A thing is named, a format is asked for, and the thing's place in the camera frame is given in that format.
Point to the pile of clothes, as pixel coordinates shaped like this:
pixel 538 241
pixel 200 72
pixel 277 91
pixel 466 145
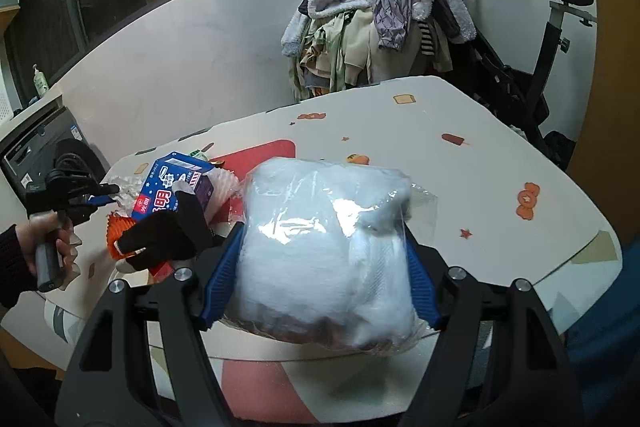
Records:
pixel 370 22

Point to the grey washing machine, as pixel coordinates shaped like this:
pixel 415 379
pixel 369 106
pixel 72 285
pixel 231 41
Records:
pixel 45 142

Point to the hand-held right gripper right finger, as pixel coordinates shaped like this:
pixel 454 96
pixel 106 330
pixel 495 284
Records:
pixel 422 284

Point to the person's left forearm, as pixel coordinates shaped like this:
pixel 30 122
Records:
pixel 12 264

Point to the clear bag of white stuffing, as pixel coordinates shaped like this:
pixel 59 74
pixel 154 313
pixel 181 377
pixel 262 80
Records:
pixel 320 252

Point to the clear candy wrapper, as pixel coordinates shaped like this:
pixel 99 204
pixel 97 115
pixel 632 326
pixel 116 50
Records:
pixel 200 154

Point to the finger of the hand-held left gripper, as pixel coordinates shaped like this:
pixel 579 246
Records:
pixel 97 202
pixel 111 189

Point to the white pump bottle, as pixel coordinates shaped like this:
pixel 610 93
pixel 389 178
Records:
pixel 40 82

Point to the geometric patterned foam mat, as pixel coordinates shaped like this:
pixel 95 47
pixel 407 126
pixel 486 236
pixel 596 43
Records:
pixel 265 382

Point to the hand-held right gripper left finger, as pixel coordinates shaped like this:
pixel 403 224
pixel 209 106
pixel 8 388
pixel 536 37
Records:
pixel 221 279

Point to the blue printed carton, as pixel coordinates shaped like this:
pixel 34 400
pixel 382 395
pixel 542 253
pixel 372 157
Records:
pixel 172 184

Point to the person's left hand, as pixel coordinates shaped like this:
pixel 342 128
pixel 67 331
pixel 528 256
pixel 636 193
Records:
pixel 62 247

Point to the orange foam net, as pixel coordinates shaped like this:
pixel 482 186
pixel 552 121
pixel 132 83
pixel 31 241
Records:
pixel 119 231

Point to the white foam net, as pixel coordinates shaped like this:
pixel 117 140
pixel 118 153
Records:
pixel 129 189
pixel 224 193

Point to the cartoon printed table mat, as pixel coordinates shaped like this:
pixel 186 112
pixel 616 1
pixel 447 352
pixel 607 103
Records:
pixel 400 142

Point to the black exercise bike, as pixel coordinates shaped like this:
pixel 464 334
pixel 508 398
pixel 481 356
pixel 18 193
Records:
pixel 550 39

